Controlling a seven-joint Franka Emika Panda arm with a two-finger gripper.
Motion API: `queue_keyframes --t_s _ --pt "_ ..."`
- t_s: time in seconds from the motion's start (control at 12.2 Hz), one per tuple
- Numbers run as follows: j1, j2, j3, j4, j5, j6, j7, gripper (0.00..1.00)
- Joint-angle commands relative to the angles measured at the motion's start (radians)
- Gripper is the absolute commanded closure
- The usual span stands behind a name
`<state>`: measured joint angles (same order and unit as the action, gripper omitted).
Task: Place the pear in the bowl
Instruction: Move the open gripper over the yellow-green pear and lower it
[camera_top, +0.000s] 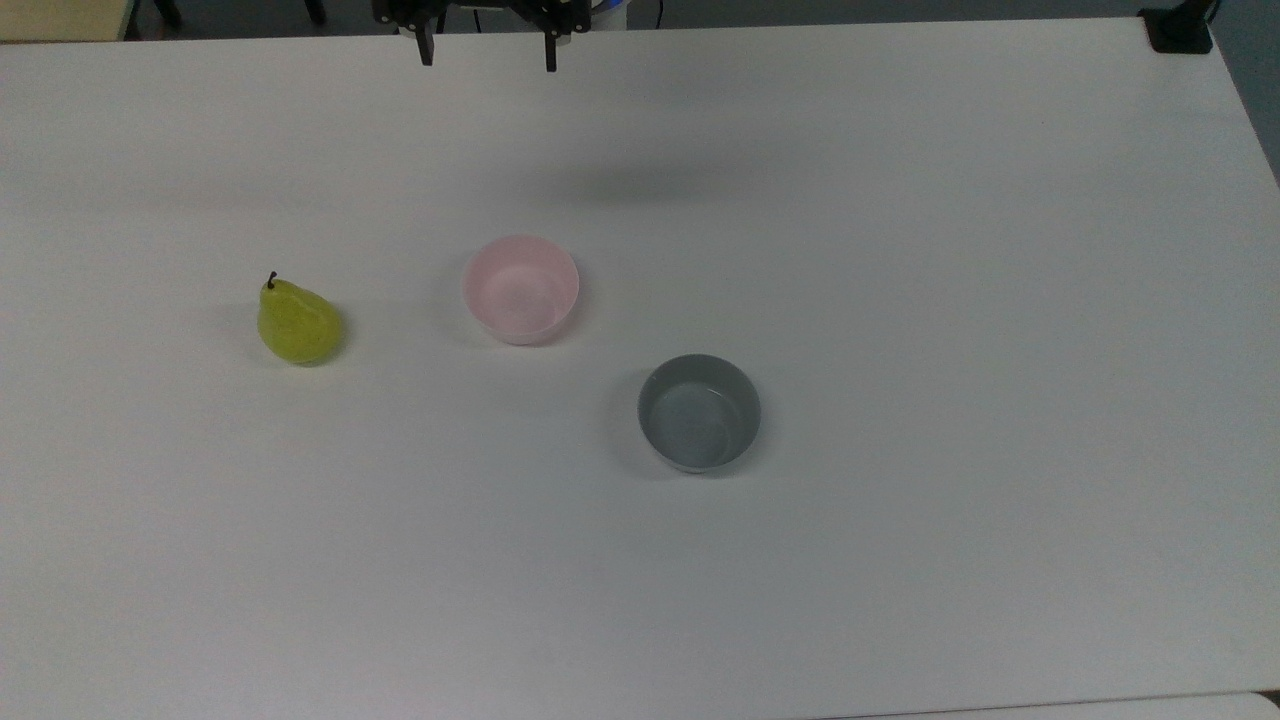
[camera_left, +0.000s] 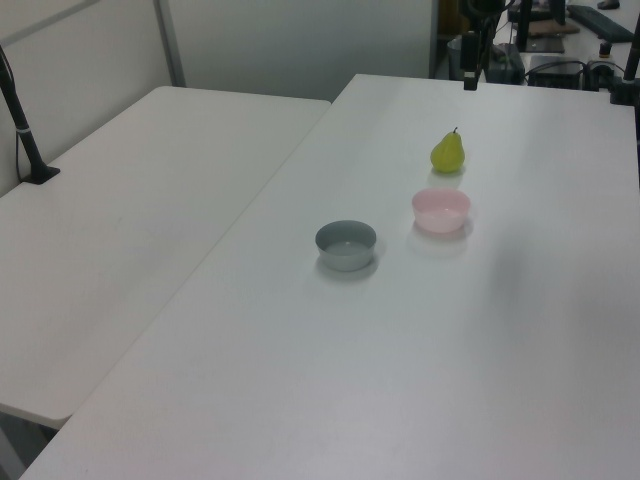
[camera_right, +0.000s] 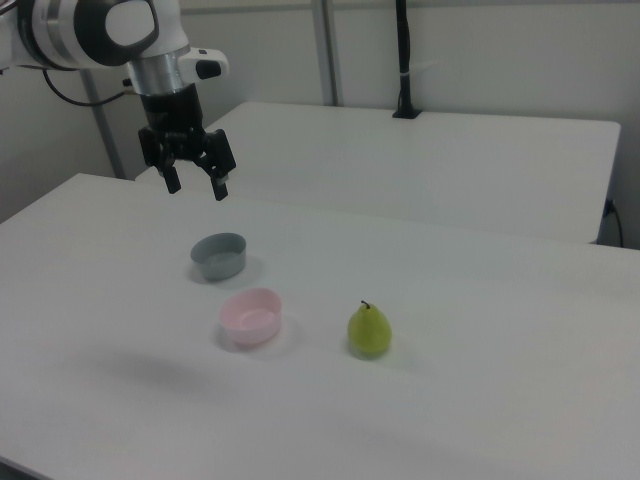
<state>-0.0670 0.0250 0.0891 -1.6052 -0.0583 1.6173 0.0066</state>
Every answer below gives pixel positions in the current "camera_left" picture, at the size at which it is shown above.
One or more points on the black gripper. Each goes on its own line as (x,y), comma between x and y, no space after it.
(468,50)

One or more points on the green pear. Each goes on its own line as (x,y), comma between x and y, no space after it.
(448,156)

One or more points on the pink plastic bowl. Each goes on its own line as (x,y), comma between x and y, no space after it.
(441,212)

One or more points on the grey plastic bowl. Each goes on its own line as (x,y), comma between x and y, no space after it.
(345,247)

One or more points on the black monitor stand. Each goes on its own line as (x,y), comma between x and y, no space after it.
(542,46)

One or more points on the black electronics box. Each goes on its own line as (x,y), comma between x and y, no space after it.
(552,75)

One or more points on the black keyboard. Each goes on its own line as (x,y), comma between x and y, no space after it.
(600,22)

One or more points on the white side table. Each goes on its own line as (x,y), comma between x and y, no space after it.
(125,225)

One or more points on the black clamped camera pole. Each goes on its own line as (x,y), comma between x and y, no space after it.
(631,65)

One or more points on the grey partition frame post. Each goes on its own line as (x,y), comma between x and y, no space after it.
(170,45)

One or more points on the black camera pole with base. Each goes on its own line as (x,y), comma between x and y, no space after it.
(27,145)

